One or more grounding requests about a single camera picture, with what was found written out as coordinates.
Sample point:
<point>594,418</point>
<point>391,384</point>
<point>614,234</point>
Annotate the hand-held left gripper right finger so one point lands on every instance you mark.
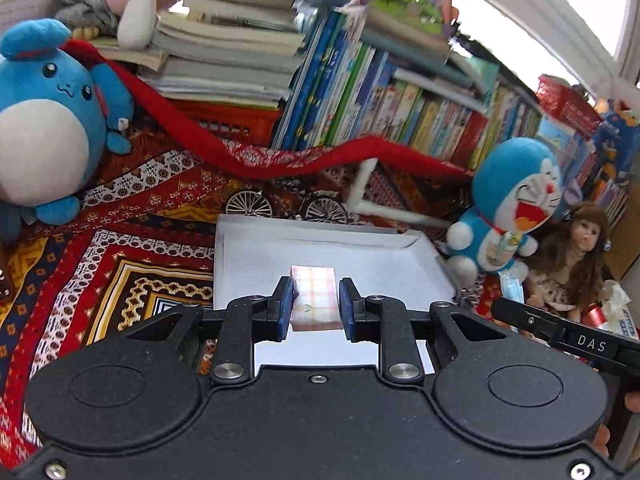
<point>347,310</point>

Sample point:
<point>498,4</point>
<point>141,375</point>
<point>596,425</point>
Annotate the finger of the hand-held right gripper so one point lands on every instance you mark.
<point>525,317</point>

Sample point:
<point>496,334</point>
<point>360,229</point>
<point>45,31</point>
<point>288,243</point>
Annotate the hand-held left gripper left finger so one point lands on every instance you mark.
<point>286,307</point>

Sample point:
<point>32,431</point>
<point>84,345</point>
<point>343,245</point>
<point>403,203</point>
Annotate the pink plaid tissue pack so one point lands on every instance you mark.
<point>315,300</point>

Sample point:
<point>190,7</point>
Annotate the shallow white cardboard box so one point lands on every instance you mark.
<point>350,255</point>

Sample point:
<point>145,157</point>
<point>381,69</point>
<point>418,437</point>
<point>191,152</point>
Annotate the person's right hand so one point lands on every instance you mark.
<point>602,440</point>

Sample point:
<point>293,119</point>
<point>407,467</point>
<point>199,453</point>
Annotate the red can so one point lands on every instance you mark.
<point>595,317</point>

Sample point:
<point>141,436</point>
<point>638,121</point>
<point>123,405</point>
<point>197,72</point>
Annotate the blue face mask pack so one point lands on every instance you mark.
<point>512,285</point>

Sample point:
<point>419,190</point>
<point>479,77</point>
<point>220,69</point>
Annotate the white tissue packet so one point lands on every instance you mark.
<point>617,305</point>

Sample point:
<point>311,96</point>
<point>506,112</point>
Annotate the brown-haired doll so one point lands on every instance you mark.
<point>585,240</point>

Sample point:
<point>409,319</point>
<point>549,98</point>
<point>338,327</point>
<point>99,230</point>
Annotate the miniature metal bicycle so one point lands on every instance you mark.
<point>247,207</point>

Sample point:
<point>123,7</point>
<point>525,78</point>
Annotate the white plastic pipe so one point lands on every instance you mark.
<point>362,180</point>

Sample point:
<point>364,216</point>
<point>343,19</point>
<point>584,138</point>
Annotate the blue cat plush toy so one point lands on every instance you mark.
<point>515,180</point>

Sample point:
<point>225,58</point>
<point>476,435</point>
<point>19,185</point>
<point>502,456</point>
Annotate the patterned red blanket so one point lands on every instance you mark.
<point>125,260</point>

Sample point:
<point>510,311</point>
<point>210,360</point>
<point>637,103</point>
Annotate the red plastic crate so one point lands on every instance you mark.
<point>235,122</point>

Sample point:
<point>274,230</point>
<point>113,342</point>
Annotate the plain red cloth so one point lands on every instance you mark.
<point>200,135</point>

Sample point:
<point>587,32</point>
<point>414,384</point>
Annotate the blue carton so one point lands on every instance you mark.
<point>620,140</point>

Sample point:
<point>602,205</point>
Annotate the row of upright books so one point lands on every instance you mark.
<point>350,100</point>

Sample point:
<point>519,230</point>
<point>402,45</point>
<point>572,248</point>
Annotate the red plastic basket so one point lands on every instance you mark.
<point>570,105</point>

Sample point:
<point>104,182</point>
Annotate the pile of flat books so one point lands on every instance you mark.
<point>225,50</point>

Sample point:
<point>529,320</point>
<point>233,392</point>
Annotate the round blue plush toy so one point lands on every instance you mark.
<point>40,135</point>

